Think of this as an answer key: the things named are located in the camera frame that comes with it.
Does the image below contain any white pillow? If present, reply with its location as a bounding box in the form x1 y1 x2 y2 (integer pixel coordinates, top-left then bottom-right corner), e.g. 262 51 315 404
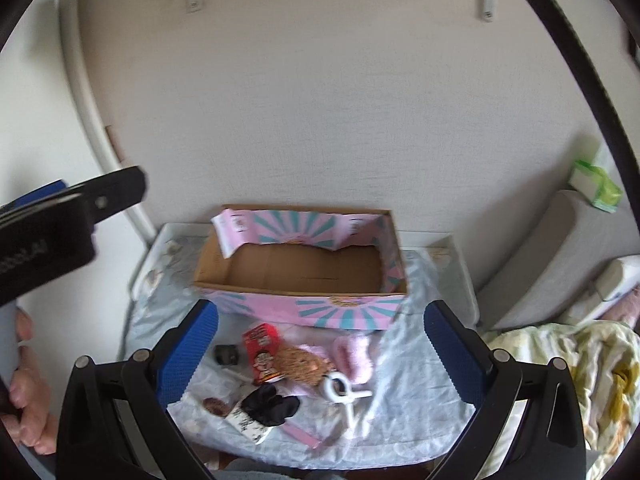
557 255 640 326

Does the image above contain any white door frame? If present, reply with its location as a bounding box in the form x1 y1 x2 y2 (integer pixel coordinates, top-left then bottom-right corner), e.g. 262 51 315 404
60 0 156 251

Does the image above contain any pink fuzzy sock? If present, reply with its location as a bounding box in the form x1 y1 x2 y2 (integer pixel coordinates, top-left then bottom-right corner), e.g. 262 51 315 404
332 334 375 386
297 342 331 361

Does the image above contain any white plastic clip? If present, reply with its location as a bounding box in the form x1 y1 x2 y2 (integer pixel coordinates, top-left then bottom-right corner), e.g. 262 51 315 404
320 372 375 440

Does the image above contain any brown plush toy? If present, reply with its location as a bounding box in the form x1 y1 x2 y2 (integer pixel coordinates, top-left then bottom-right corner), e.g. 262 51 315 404
270 344 335 388

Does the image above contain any pink striped cardboard box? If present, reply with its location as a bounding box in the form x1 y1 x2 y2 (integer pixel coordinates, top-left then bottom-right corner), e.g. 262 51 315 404
192 204 410 332

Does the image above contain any red milk carton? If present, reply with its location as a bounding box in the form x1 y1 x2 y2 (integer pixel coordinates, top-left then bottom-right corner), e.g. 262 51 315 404
242 324 282 385

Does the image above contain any person's left hand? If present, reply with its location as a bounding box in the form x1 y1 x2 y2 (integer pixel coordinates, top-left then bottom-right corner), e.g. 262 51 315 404
0 307 60 457

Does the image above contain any black scrunchie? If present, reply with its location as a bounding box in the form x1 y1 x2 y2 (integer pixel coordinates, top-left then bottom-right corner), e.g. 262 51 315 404
241 385 302 428

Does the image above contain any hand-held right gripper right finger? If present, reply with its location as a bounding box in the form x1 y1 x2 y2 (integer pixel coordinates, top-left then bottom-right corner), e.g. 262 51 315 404
423 300 588 480

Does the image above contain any pink pillow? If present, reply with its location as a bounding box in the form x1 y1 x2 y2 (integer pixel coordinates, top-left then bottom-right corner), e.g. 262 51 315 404
605 295 640 321

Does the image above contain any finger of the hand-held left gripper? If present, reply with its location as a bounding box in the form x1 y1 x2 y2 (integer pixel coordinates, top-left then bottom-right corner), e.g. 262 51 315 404
0 179 68 212
75 166 149 226

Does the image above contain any white printed tissue pack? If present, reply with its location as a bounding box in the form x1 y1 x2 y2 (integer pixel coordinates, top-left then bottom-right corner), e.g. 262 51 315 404
225 405 273 446

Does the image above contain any green tissue pack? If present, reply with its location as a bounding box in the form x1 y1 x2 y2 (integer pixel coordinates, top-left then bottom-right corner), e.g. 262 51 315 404
570 142 623 215

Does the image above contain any floral blue cloth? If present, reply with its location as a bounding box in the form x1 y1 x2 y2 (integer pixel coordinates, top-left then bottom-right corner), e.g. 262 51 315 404
122 237 476 471

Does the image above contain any black ribbed cable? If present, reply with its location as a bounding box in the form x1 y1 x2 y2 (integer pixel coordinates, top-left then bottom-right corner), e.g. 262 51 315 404
492 0 640 221

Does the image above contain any floral yellow blanket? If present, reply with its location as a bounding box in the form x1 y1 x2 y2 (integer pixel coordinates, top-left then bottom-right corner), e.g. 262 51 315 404
482 317 640 480

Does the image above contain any grey headboard cushion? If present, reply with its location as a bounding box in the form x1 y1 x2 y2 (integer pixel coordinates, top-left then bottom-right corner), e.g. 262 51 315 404
477 190 623 331

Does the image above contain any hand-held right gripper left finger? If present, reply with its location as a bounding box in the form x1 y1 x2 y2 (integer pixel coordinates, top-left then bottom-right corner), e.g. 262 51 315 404
56 299 221 480

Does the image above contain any white desktop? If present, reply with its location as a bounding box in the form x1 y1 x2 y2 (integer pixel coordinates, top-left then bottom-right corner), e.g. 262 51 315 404
130 222 481 331

